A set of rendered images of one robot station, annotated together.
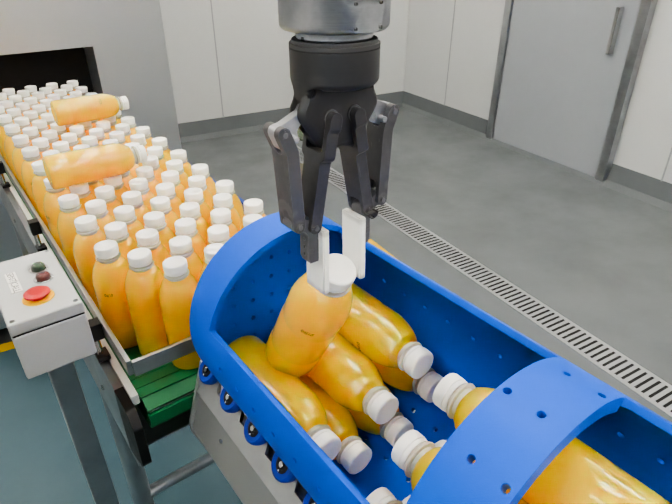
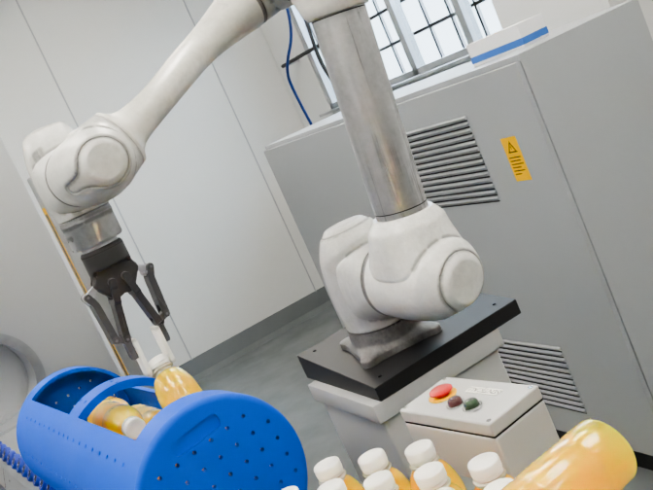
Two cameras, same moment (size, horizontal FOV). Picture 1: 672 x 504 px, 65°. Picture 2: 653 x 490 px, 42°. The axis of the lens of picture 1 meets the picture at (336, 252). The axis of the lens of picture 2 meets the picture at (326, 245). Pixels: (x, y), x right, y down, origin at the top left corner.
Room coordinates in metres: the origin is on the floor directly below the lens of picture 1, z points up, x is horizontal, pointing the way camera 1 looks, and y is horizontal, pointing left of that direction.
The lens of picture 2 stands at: (1.84, 0.54, 1.57)
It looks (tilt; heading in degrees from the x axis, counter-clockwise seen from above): 9 degrees down; 188
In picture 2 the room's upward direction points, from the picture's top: 24 degrees counter-clockwise
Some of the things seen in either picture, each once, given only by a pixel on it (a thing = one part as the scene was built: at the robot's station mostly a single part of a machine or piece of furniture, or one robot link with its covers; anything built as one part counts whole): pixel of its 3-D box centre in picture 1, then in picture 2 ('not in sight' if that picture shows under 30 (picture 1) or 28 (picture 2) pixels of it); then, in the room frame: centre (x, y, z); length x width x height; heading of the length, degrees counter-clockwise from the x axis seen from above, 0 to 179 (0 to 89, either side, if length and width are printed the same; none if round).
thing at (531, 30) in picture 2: not in sight; (506, 40); (-1.03, 0.96, 1.48); 0.24 x 0.12 x 0.08; 38
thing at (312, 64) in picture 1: (334, 91); (111, 269); (0.46, 0.00, 1.45); 0.08 x 0.07 x 0.09; 127
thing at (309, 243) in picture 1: (301, 238); (164, 325); (0.43, 0.03, 1.32); 0.03 x 0.01 x 0.05; 127
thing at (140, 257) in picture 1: (140, 258); (373, 462); (0.77, 0.33, 1.10); 0.04 x 0.04 x 0.02
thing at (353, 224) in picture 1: (353, 243); (140, 357); (0.47, -0.02, 1.29); 0.03 x 0.01 x 0.07; 37
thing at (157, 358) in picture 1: (243, 322); not in sight; (0.77, 0.17, 0.96); 0.40 x 0.01 x 0.03; 127
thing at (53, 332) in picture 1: (40, 308); (477, 428); (0.69, 0.47, 1.05); 0.20 x 0.10 x 0.10; 37
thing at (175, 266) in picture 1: (175, 267); (328, 470); (0.74, 0.26, 1.10); 0.04 x 0.04 x 0.02
